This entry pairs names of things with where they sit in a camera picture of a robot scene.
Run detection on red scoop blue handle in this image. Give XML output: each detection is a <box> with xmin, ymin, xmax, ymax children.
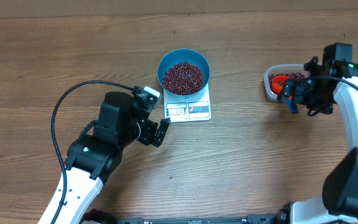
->
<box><xmin>271</xmin><ymin>75</ymin><xmax>298</xmax><ymax>114</ymax></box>

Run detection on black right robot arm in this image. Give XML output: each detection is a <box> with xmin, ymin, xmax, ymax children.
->
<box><xmin>271</xmin><ymin>42</ymin><xmax>358</xmax><ymax>223</ymax></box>

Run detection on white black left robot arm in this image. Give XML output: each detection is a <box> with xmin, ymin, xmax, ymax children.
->
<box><xmin>39</xmin><ymin>86</ymin><xmax>170</xmax><ymax>223</ymax></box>

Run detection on white digital kitchen scale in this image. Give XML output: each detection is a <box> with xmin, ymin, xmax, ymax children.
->
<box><xmin>163</xmin><ymin>84</ymin><xmax>211</xmax><ymax>123</ymax></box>

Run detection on red beans in bowl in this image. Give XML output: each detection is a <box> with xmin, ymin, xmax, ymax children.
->
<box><xmin>162</xmin><ymin>62</ymin><xmax>204</xmax><ymax>95</ymax></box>

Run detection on teal plastic bowl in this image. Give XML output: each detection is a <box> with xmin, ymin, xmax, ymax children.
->
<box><xmin>157</xmin><ymin>49</ymin><xmax>211</xmax><ymax>98</ymax></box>

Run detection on red adzuki beans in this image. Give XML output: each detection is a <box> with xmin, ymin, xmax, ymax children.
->
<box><xmin>268</xmin><ymin>72</ymin><xmax>305</xmax><ymax>90</ymax></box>

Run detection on clear plastic food container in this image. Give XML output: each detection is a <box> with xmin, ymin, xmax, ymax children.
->
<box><xmin>264</xmin><ymin>63</ymin><xmax>308</xmax><ymax>102</ymax></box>

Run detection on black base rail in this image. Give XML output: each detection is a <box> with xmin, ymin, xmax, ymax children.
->
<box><xmin>80</xmin><ymin>209</ymin><xmax>277</xmax><ymax>224</ymax></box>

